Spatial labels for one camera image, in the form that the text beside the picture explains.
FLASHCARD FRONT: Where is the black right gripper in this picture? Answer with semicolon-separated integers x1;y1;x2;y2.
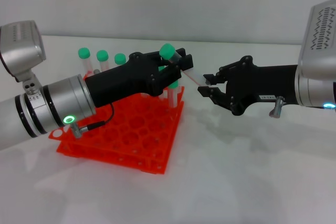
197;55;299;116

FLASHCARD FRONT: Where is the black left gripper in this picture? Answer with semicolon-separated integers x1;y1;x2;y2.
85;48;194;108

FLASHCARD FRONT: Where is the orange plastic test tube rack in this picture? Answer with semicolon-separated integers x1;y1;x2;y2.
48;73;185;175

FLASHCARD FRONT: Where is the silver metal socket stub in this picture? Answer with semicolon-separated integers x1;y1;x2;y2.
269;95;286;118

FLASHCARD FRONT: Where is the thin black cable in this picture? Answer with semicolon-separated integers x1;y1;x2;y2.
86;102;115;130

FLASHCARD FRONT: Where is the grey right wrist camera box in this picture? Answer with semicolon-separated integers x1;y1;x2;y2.
298;0;336;81

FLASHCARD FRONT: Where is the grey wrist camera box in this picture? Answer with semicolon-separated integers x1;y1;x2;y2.
0;20;47;96
298;0;336;81

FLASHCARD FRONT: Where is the silver cable plug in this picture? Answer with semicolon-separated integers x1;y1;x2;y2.
70;121;90;138

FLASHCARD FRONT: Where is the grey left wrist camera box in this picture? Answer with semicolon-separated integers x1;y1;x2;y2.
0;20;47;96

